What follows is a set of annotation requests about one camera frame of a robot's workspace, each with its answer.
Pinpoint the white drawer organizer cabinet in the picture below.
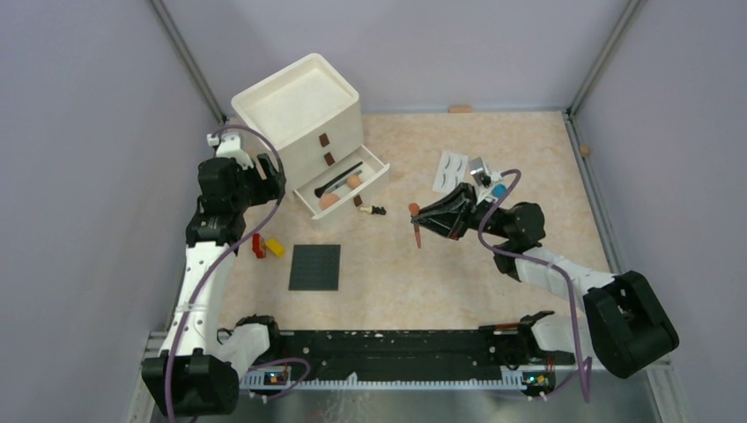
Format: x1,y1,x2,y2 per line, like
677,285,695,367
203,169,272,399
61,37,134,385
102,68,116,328
231,53,364,191

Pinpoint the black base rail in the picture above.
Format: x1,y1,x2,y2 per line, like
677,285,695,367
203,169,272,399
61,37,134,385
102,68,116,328
258,326,575,382

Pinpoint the red owl toy block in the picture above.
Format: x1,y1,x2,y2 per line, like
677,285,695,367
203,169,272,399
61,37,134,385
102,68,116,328
251,234,267,259

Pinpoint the dark grey studded baseplate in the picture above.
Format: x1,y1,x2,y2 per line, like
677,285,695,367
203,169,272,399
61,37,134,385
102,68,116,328
288,244,341,292

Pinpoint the black makeup brush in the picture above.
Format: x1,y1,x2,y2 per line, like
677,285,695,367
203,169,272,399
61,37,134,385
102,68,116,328
314,161,363,198

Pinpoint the wooden block at wall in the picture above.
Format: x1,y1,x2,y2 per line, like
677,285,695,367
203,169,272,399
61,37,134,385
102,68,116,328
447,105,473,114

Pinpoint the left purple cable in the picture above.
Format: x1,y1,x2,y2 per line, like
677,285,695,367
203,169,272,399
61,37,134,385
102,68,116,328
165,123,312,423

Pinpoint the false eyelashes card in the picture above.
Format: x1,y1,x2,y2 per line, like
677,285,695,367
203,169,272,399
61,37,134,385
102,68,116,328
432,151,469,194

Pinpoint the round peach powder puff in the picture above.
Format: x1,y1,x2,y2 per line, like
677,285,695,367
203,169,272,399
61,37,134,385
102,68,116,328
319,193,340,211

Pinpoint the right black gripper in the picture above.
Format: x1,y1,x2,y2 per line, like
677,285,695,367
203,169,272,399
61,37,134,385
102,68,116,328
411,182,513,241

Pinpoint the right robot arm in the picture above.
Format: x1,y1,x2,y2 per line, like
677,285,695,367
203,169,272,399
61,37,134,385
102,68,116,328
410,169,681,379

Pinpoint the yellow toy block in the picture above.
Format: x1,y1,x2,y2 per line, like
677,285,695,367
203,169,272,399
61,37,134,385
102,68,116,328
265,238,285,257

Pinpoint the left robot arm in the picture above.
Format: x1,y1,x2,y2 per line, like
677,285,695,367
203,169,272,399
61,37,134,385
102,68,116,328
141,125,285,422

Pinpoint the white bottom drawer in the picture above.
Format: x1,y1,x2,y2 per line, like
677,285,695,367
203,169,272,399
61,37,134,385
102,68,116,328
293,146,391,226

